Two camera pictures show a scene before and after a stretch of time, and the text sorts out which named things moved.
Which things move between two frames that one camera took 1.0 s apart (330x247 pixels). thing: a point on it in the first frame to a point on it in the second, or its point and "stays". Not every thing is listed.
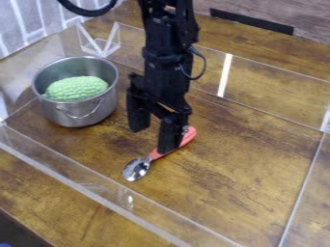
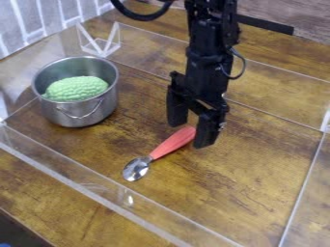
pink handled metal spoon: (138, 166) stays
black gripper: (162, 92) to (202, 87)
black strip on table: (282, 29) stays
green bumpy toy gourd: (75, 88) stays
